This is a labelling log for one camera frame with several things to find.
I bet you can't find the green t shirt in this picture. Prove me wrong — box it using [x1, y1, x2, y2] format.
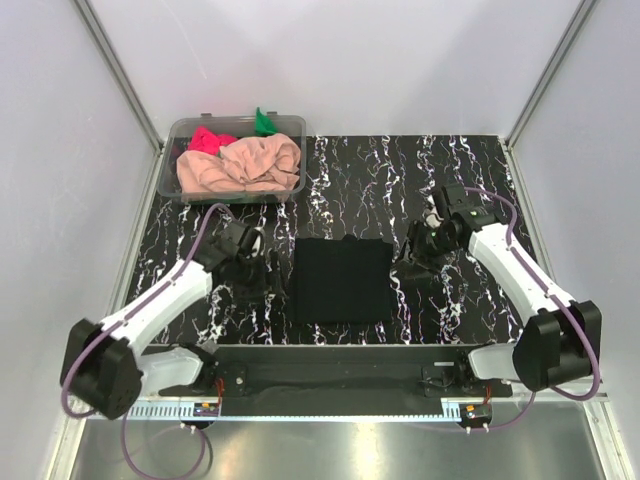
[254, 107, 279, 137]

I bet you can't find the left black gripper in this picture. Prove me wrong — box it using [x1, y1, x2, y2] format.
[234, 250, 289, 305]

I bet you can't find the black t shirt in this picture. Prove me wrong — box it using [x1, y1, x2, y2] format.
[288, 235, 393, 325]

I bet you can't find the white slotted cable duct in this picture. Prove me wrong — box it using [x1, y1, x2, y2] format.
[127, 400, 221, 421]

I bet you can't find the pink t shirt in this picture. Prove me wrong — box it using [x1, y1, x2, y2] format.
[176, 133, 302, 194]

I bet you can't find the black marble pattern mat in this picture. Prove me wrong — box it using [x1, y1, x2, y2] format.
[156, 135, 523, 345]

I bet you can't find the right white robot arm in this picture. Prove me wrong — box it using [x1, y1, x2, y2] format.
[392, 184, 602, 401]

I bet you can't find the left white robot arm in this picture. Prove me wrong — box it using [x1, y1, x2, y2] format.
[60, 220, 278, 420]

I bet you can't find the red t shirt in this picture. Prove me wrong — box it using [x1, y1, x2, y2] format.
[187, 126, 237, 155]

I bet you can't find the clear plastic bin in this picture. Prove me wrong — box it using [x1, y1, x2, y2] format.
[157, 113, 306, 204]

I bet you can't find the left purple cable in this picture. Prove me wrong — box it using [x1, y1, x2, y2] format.
[59, 202, 236, 474]

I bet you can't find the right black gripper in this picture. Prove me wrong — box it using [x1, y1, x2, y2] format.
[389, 220, 460, 281]

